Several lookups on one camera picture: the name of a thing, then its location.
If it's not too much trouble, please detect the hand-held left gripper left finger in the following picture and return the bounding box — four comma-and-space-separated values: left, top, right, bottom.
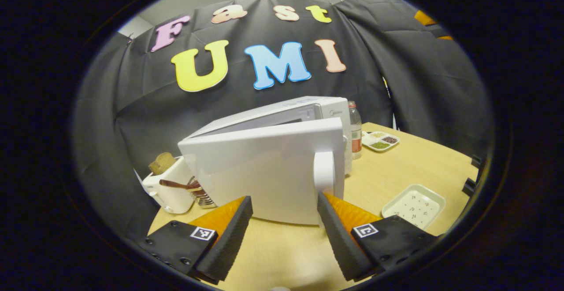
137, 195, 254, 283

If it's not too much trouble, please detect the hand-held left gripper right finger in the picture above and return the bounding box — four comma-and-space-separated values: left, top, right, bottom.
317, 192, 441, 283

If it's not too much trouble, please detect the white microwave oven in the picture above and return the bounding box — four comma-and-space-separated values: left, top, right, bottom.
178, 96, 353, 225

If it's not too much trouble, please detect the small metal utensil holder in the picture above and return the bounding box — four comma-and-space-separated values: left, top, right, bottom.
190, 177, 217, 209

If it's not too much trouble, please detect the white toaster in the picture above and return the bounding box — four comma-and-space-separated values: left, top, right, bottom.
142, 156, 197, 214

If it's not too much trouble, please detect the pale green rectangular plate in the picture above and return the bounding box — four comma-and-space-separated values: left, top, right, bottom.
381, 184, 446, 231

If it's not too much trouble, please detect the brown bread slice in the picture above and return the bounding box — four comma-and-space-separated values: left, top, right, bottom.
148, 152, 177, 176

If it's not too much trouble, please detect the white divided dish of beans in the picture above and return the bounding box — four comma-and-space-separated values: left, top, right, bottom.
361, 131, 401, 152

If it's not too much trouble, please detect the clear bottle with red label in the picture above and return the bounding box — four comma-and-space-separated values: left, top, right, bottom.
348, 101, 363, 159

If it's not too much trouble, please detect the black backdrop cloth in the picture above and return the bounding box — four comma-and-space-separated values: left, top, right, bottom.
73, 0, 494, 239

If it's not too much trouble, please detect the orange object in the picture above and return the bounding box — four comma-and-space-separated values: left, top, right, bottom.
413, 9, 453, 41

